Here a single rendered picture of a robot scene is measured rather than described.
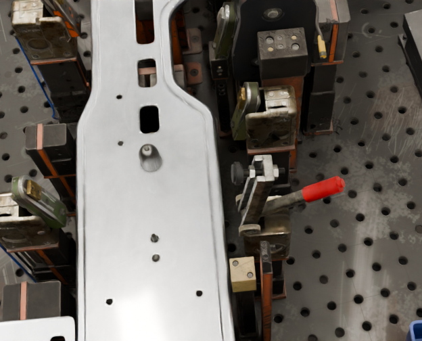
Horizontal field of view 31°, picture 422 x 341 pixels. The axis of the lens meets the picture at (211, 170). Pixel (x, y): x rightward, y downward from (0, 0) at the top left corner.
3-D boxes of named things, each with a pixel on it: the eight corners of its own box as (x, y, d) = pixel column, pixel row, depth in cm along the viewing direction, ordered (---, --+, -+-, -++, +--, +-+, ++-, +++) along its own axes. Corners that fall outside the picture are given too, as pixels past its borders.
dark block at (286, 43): (259, 153, 150) (256, 30, 112) (294, 150, 150) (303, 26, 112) (262, 176, 148) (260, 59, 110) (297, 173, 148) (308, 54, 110)
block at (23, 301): (46, 319, 139) (-4, 274, 114) (105, 312, 139) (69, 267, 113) (44, 371, 135) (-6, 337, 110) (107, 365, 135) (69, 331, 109)
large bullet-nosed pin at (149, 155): (142, 158, 120) (135, 139, 114) (161, 156, 120) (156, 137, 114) (143, 176, 118) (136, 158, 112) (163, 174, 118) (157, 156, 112)
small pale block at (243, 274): (237, 320, 137) (228, 258, 103) (257, 318, 136) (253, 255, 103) (239, 339, 135) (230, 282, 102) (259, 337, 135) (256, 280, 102)
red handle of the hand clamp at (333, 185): (237, 200, 107) (336, 165, 98) (246, 204, 108) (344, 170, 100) (240, 228, 105) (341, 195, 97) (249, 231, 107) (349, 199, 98)
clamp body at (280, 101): (239, 176, 149) (230, 77, 115) (297, 171, 148) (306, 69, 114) (243, 220, 145) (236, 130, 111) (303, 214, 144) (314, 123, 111)
